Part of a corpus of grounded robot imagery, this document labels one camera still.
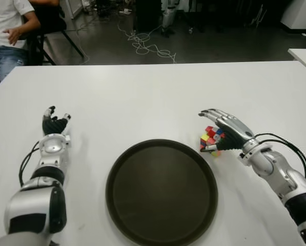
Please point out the white power strip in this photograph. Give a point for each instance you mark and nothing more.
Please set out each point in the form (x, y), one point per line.
(125, 11)

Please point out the dark brown round plate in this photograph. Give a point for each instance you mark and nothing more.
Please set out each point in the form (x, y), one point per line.
(161, 194)

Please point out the white cabinet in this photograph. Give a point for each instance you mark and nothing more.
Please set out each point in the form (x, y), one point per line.
(72, 9)

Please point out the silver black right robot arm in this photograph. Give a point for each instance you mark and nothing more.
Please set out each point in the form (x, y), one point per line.
(278, 169)

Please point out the white machine housing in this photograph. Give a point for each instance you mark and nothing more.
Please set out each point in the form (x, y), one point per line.
(301, 15)

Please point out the multicoloured Rubik's cube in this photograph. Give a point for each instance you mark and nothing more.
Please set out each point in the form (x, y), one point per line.
(209, 135)

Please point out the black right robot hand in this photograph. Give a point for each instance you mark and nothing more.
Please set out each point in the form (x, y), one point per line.
(234, 130)

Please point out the black cabinet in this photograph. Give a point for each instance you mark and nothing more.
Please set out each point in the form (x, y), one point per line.
(147, 14)

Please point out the person in white shirt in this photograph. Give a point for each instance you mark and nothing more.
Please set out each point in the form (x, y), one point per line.
(4, 18)

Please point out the black chair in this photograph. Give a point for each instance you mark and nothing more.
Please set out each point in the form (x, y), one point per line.
(38, 48)

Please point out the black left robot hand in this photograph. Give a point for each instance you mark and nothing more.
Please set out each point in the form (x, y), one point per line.
(52, 125)

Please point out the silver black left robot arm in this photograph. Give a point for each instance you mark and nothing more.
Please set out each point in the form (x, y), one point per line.
(32, 205)

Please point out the silver humanoid robot legs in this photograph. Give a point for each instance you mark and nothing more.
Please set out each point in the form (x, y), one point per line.
(168, 18)

